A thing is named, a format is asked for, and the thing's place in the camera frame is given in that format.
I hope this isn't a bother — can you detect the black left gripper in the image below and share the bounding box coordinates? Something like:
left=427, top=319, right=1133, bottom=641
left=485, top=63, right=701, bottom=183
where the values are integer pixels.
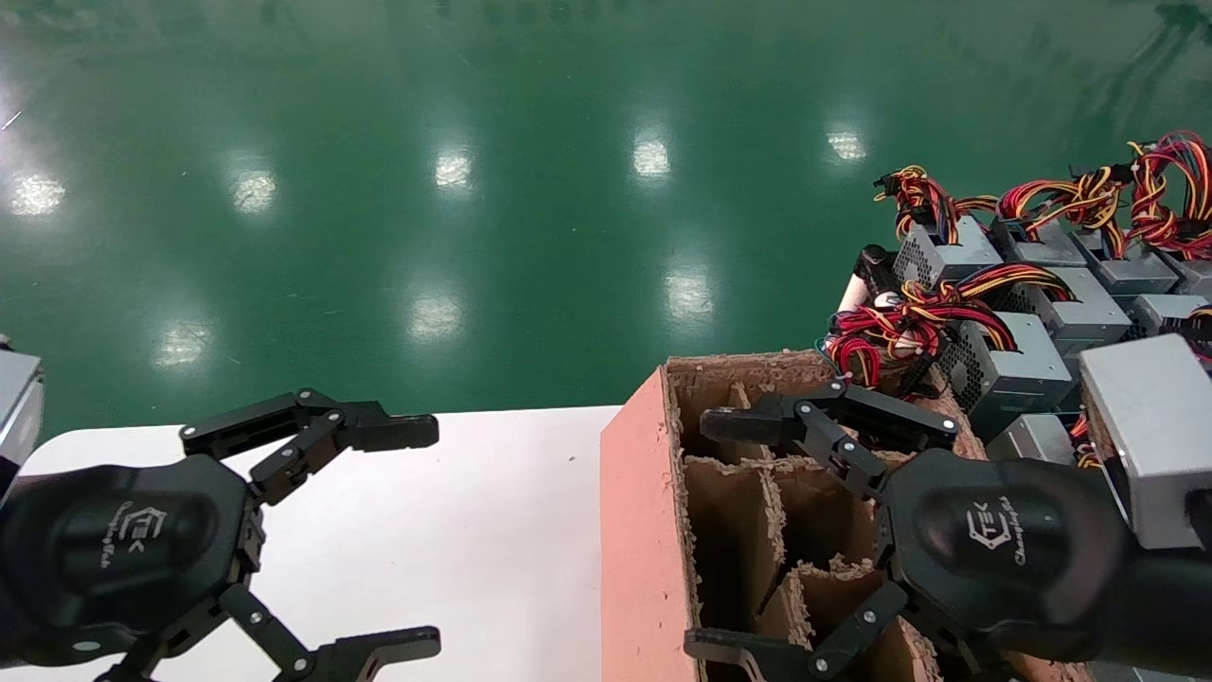
left=0, top=453, right=266, bottom=667

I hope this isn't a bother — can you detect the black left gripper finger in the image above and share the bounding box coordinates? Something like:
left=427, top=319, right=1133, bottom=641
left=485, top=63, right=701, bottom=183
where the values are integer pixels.
left=180, top=386, right=440, bottom=506
left=95, top=583, right=443, bottom=682

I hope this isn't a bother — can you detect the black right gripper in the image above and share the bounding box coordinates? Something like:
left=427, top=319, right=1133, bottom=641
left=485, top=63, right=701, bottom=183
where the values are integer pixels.
left=683, top=379, right=1130, bottom=682

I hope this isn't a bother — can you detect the grey left wrist box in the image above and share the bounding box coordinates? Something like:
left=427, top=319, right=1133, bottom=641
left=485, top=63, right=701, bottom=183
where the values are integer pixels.
left=0, top=336, right=45, bottom=495

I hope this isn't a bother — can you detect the brown cardboard box with dividers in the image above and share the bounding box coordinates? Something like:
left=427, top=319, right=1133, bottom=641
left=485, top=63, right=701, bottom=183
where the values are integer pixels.
left=599, top=348, right=1099, bottom=682

